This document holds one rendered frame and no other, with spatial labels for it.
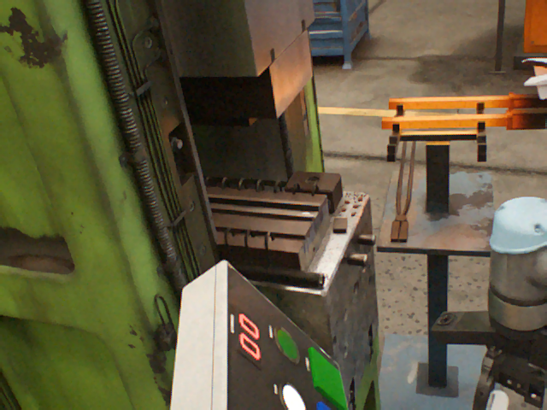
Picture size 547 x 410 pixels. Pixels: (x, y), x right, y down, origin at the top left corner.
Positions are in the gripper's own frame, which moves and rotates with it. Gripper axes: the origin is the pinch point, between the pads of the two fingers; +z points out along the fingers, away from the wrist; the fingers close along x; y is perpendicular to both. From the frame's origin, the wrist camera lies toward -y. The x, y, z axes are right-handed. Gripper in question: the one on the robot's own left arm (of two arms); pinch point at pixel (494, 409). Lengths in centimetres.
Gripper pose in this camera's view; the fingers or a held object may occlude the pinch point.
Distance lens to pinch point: 96.7
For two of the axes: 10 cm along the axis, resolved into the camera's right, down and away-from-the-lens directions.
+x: 6.4, -4.8, 6.0
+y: 7.5, 2.5, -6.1
